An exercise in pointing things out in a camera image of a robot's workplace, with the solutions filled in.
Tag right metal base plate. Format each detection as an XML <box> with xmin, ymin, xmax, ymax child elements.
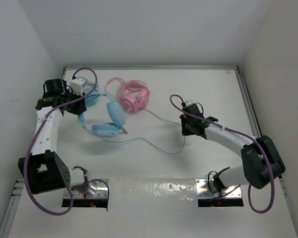
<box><xmin>196</xmin><ymin>178</ymin><xmax>243</xmax><ymax>199</ymax></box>

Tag pink headphones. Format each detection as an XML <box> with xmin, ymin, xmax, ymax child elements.
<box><xmin>105</xmin><ymin>77</ymin><xmax>150</xmax><ymax>114</ymax></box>

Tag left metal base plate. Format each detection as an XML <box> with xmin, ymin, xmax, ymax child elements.
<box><xmin>70</xmin><ymin>179</ymin><xmax>109</xmax><ymax>199</ymax></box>

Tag left aluminium frame rail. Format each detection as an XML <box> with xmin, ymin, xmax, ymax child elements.
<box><xmin>48</xmin><ymin>68</ymin><xmax>67</xmax><ymax>100</ymax></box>

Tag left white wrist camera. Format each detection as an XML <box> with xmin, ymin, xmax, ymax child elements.
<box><xmin>70</xmin><ymin>77</ymin><xmax>88</xmax><ymax>96</ymax></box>

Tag green headphone cable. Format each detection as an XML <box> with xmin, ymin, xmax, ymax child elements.
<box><xmin>103</xmin><ymin>108</ymin><xmax>186</xmax><ymax>157</ymax></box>

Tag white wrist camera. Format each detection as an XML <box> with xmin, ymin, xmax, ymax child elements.
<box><xmin>184</xmin><ymin>100</ymin><xmax>195</xmax><ymax>107</ymax></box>
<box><xmin>70</xmin><ymin>77</ymin><xmax>88</xmax><ymax>96</ymax></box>

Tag metal base plate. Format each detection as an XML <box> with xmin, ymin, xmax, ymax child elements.
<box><xmin>196</xmin><ymin>178</ymin><xmax>243</xmax><ymax>199</ymax></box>
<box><xmin>70</xmin><ymin>179</ymin><xmax>109</xmax><ymax>199</ymax></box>

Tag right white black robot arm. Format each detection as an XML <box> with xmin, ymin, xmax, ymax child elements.
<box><xmin>180</xmin><ymin>102</ymin><xmax>286</xmax><ymax>192</ymax></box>

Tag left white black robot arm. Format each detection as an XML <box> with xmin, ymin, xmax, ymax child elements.
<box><xmin>27</xmin><ymin>78</ymin><xmax>87</xmax><ymax>194</ymax></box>

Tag light blue headphones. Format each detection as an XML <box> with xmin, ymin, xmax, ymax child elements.
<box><xmin>77</xmin><ymin>90</ymin><xmax>128</xmax><ymax>138</ymax></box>

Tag right aluminium frame rail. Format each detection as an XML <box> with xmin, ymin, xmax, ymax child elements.
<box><xmin>235</xmin><ymin>67</ymin><xmax>262</xmax><ymax>137</ymax></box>

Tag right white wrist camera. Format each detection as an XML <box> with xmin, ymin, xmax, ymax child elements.
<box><xmin>184</xmin><ymin>100</ymin><xmax>195</xmax><ymax>107</ymax></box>

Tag aluminium frame rail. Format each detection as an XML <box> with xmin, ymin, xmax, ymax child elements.
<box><xmin>65</xmin><ymin>64</ymin><xmax>238</xmax><ymax>70</ymax></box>
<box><xmin>48</xmin><ymin>68</ymin><xmax>67</xmax><ymax>100</ymax></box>
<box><xmin>235</xmin><ymin>67</ymin><xmax>262</xmax><ymax>137</ymax></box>

